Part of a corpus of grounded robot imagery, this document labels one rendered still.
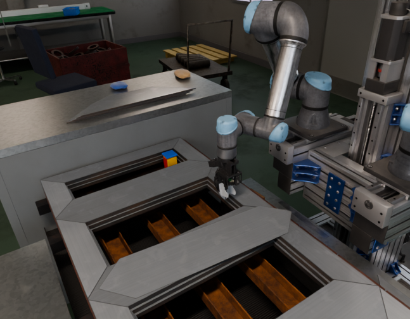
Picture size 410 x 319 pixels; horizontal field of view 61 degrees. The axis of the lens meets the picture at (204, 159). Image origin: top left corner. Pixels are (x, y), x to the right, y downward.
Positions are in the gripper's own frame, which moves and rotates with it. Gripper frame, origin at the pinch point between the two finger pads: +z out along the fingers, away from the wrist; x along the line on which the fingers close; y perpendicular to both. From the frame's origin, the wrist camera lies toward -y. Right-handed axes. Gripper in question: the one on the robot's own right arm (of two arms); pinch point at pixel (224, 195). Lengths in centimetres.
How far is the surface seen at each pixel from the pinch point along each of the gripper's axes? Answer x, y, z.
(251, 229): -3.2, 21.7, 0.9
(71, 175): -49, -56, 1
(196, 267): -29.1, 25.7, 0.9
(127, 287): -51, 20, 1
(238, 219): -3.6, 14.6, 0.9
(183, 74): 38, -99, -21
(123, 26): 230, -740, 48
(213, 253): -21.0, 23.9, 0.9
